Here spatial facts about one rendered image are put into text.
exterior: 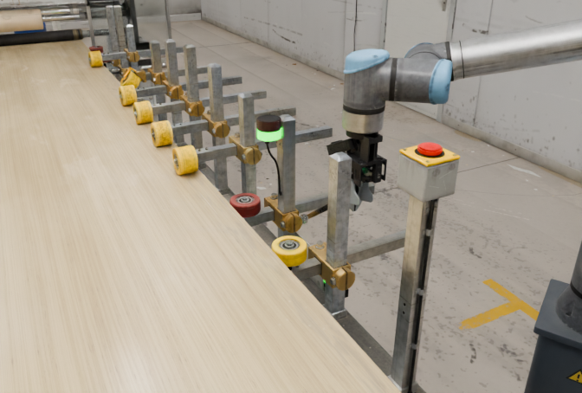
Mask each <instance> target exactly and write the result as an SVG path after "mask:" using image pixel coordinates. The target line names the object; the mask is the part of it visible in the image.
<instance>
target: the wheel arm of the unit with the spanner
mask: <svg viewBox="0 0 582 393"><path fill-rule="evenodd" d="M369 189H370V191H371V193H372V194H374V189H375V185H374V184H372V183H370V182H369ZM327 204H328V192H325V193H321V194H317V195H313V196H307V197H303V198H300V199H296V200H295V208H296V209H297V210H298V211H299V214H300V213H303V212H307V211H310V210H314V209H319V208H321V207H323V206H325V205H327ZM243 219H244V220H245V221H246V222H247V224H248V225H249V226H250V227H251V226H255V225H257V224H260V223H264V222H270V221H274V211H273V210H272V209H271V208H270V207H269V206H268V207H264V208H261V210H260V212H259V213H258V214H257V215H256V216H252V217H246V218H243Z"/></svg>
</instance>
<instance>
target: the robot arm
mask: <svg viewBox="0 0 582 393"><path fill-rule="evenodd" d="M581 60H582V19H578V20H573V21H568V22H562V23H554V24H548V25H544V26H539V27H534V28H529V29H520V30H515V31H509V32H505V33H500V34H494V35H485V36H481V37H476V38H470V39H466V40H461V41H455V42H440V43H436V44H433V43H429V42H422V43H419V44H417V45H415V46H413V47H412V48H411V49H410V50H409V51H408V52H407V53H406V55H405V57H404V58H393V57H390V54H389V52H388V51H386V50H383V49H363V50H358V51H354V52H352V53H350V54H349V55H348V56H347V57H346V64H345V70H344V74H345V78H344V98H343V109H342V127H343V128H344V129H345V130H346V136H348V137H349V138H351V139H346V140H335V141H334V142H332V143H331V144H330V145H327V151H328V155H333V154H334V153H337V152H341V151H342V152H344V153H345V154H347V155H348V156H349V157H350V158H352V176H351V193H350V210H351V211H357V209H358V208H359V206H360V204H361V203H362V201H365V202H369V203H371V202H372V201H373V194H372V193H371V191H370V189H369V182H374V183H379V182H381V179H382V180H384V181H385V174H386V164H387V159H385V158H383V157H381V156H379V155H378V143H379V142H382V140H383V136H382V135H380V134H378V132H379V131H380V130H382V128H383V124H384V112H385V101H401V102H415V103H430V104H432V105H436V104H445V103H446V102H447V101H448V99H449V87H450V82H451V81H456V80H460V79H466V78H471V77H476V76H483V75H488V74H498V73H504V72H509V71H515V70H521V69H526V68H537V67H542V66H548V65H553V64H560V63H565V62H570V61H581ZM382 164H383V165H384V166H385V169H384V175H383V174H382ZM555 310H556V313H557V315H558V316H559V318H560V319H561V321H562V322H563V323H564V324H566V325H567V326H568V327H570V328H571V329H573V330H574V331H575V332H578V333H580V334H582V241H581V243H580V247H579V253H578V256H577V260H576V263H575V267H574V269H573V273H572V279H571V283H570V285H569V286H568V287H567V288H566V289H565V290H564V291H563V292H562V294H561V295H560V296H559V297H558V299H557V302H556V306H555Z"/></svg>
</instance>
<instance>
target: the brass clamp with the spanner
mask: <svg viewBox="0 0 582 393"><path fill-rule="evenodd" d="M268 206H269V207H270V208H271V209H272V210H273V211H274V221H273V222H274V223H275V224H276V225H277V226H278V227H279V228H280V229H281V230H282V231H287V232H289V233H294V232H296V231H298V230H299V229H300V228H301V225H302V219H301V218H300V217H299V211H298V210H297V209H295V210H294V211H290V212H287V213H282V212H281V211H280V210H279V209H278V198H277V199H275V200H273V199H271V198H270V196H268V197H264V207H268Z"/></svg>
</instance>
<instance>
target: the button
mask: <svg viewBox="0 0 582 393"><path fill-rule="evenodd" d="M417 150H418V151H419V152H420V153H421V154H423V155H426V156H437V155H440V154H441V153H442V152H443V148H442V147H441V146H440V145H439V144H436V143H431V142H425V143H422V144H420V145H418V146H417Z"/></svg>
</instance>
